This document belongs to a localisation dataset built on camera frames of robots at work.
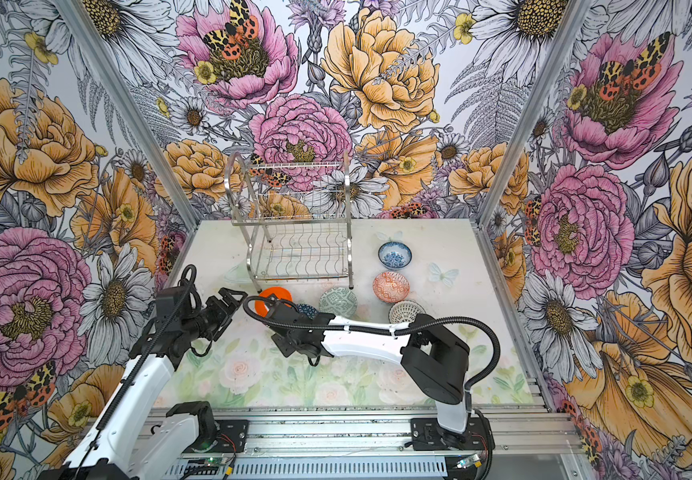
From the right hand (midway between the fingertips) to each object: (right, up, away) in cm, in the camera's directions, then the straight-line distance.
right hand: (290, 338), depth 83 cm
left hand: (-13, +7, -1) cm, 15 cm away
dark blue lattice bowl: (+4, +7, +7) cm, 10 cm away
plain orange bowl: (-5, +10, -8) cm, 14 cm away
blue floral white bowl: (+32, +22, +28) cm, 48 cm away
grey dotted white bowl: (+33, +5, +12) cm, 35 cm away
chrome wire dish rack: (-7, +37, +42) cm, 56 cm away
